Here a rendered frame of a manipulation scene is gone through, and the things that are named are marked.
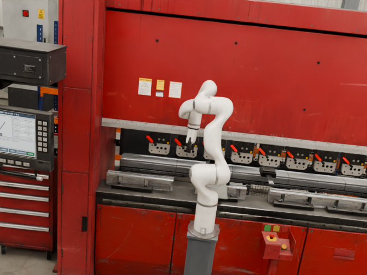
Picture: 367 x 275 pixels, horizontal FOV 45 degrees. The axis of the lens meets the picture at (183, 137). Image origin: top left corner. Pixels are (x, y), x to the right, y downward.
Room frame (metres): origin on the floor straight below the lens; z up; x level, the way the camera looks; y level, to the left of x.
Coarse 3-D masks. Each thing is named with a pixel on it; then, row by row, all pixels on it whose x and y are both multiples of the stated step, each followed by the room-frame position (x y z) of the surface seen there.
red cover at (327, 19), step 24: (120, 0) 2.95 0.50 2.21; (144, 0) 2.95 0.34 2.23; (168, 0) 2.95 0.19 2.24; (192, 0) 2.95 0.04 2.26; (216, 0) 2.95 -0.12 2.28; (240, 0) 2.95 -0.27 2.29; (288, 24) 2.94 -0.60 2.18; (312, 24) 2.94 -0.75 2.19; (336, 24) 2.94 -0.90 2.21; (360, 24) 2.94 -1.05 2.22
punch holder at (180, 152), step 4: (180, 136) 2.96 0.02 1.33; (184, 136) 2.97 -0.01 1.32; (180, 140) 2.96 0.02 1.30; (184, 140) 2.96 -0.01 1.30; (196, 140) 2.96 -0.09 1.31; (184, 144) 2.96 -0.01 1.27; (196, 144) 2.96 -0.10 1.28; (176, 148) 2.96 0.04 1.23; (180, 148) 2.96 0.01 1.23; (196, 148) 2.96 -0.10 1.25; (176, 152) 2.96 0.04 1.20; (180, 152) 2.96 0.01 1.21; (184, 152) 2.96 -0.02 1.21; (192, 152) 2.96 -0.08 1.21; (196, 152) 2.96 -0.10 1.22; (180, 156) 2.96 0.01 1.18; (184, 156) 2.96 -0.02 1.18; (188, 156) 2.96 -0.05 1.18; (192, 156) 2.96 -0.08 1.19
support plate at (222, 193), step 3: (219, 186) 2.90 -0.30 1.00; (222, 186) 2.90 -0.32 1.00; (213, 189) 2.83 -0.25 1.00; (216, 189) 2.84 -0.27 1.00; (219, 189) 2.84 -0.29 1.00; (222, 189) 2.85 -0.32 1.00; (225, 189) 2.85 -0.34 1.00; (219, 192) 2.80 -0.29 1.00; (222, 192) 2.81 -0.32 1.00; (225, 192) 2.81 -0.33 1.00; (219, 195) 2.75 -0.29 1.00; (222, 195) 2.76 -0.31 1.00; (225, 195) 2.76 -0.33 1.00; (219, 198) 2.72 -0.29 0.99; (222, 198) 2.72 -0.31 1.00; (225, 198) 2.72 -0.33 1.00
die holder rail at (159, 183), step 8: (112, 176) 2.98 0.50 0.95; (128, 176) 2.98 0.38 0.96; (136, 176) 2.98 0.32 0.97; (144, 176) 2.99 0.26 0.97; (152, 176) 3.01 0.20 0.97; (160, 176) 3.02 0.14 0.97; (144, 184) 3.01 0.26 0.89; (152, 184) 2.98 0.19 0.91; (160, 184) 2.98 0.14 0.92; (168, 184) 2.98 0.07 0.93
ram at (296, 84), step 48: (144, 48) 2.97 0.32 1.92; (192, 48) 2.97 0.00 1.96; (240, 48) 2.96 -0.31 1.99; (288, 48) 2.96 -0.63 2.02; (336, 48) 2.96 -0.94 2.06; (144, 96) 2.97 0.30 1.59; (192, 96) 2.96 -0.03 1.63; (240, 96) 2.96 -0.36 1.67; (288, 96) 2.96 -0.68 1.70; (336, 96) 2.96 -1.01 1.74; (288, 144) 2.96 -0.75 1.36
